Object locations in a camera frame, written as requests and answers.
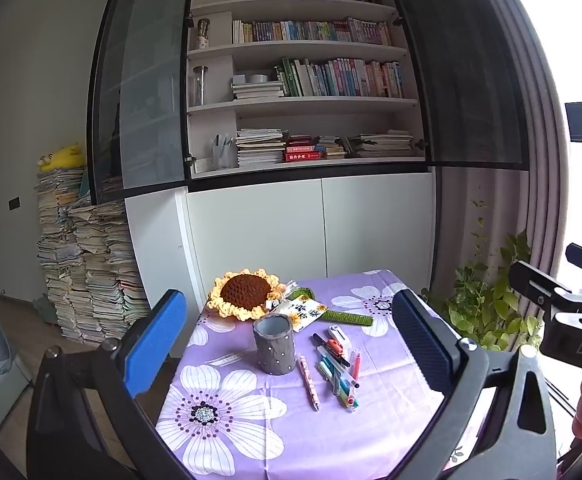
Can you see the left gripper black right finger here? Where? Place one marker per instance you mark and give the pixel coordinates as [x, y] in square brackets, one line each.
[516, 438]

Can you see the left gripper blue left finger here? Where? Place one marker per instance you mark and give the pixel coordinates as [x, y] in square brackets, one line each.
[64, 441]

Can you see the red gel pen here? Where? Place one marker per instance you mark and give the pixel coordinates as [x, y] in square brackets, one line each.
[356, 365]

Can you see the blue gel pen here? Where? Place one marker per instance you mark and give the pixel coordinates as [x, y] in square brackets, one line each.
[351, 388]

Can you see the green gel pen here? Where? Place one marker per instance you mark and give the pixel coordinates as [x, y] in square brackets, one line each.
[339, 388]

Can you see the grey felt pen holder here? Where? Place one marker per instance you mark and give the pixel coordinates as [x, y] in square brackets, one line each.
[275, 351]

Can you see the orange utility knife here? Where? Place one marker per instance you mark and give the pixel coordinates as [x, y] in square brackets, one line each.
[335, 347]

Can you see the white correction tape dispenser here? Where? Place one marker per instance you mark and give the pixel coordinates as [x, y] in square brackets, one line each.
[336, 333]

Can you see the black marker pen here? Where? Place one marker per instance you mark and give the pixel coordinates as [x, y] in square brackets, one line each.
[321, 343]

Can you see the green potted plant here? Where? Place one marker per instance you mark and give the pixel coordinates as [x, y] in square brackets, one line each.
[482, 304]

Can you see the tall stack of magazines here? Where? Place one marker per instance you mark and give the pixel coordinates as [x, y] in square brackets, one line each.
[88, 261]

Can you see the grey striped curtain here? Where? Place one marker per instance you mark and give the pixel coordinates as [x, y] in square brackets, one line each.
[533, 200]

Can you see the purple floral tablecloth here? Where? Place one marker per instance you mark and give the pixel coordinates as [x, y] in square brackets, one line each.
[224, 418]

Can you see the crochet sunflower with green stem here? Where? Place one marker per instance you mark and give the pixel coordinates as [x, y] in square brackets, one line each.
[242, 295]

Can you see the dark cabinet door right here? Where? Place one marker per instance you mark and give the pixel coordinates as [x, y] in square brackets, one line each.
[470, 88]

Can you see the sunflower greeting card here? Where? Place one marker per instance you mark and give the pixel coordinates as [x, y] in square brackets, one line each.
[301, 311]

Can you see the white printed ribbon bow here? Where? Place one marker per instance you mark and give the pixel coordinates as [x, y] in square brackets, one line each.
[283, 294]

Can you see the yellow plush toy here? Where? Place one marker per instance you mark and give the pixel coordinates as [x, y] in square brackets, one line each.
[68, 157]

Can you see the glass cabinet door left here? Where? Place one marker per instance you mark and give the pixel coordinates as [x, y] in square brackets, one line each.
[136, 101]

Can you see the clear pen cup on shelf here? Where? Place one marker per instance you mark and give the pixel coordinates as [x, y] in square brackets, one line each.
[224, 152]

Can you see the white bookcase with shelves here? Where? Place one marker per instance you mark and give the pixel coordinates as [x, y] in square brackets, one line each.
[265, 70]

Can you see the red books stack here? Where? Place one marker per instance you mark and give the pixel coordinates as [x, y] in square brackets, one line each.
[299, 148]

